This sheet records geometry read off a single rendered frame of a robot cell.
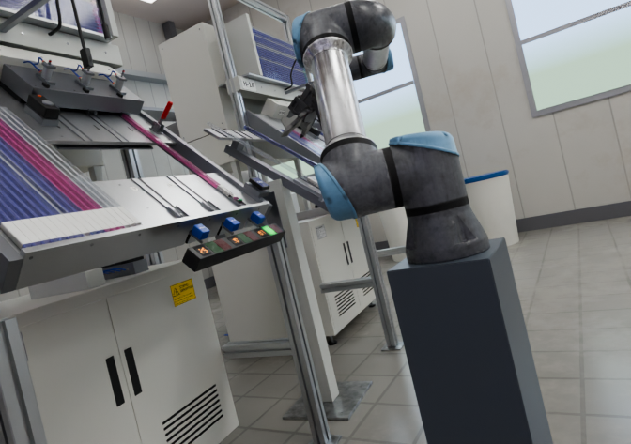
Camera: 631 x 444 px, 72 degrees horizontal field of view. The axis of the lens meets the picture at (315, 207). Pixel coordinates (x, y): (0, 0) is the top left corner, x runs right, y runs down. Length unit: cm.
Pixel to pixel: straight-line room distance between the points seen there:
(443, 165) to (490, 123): 357
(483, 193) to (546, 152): 83
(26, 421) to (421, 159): 72
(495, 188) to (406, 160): 295
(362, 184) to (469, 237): 20
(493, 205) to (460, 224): 293
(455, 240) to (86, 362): 87
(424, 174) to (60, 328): 85
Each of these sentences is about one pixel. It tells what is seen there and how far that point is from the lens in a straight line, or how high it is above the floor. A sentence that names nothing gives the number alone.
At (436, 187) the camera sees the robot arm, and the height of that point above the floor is 68.
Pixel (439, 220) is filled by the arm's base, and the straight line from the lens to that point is 78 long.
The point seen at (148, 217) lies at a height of 75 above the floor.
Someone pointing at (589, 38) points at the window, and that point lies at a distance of 434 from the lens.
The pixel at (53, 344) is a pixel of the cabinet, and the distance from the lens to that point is 115.
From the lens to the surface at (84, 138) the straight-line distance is 124.
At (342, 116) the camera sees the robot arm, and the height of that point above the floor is 85.
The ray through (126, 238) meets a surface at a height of 72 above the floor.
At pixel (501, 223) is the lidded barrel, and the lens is 376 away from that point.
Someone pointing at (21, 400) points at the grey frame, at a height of 52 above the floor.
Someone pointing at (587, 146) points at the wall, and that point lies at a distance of 429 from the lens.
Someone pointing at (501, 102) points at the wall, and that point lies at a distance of 434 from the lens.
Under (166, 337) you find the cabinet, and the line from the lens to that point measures 133.
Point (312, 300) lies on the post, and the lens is 156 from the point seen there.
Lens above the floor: 70
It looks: 1 degrees down
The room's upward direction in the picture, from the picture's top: 13 degrees counter-clockwise
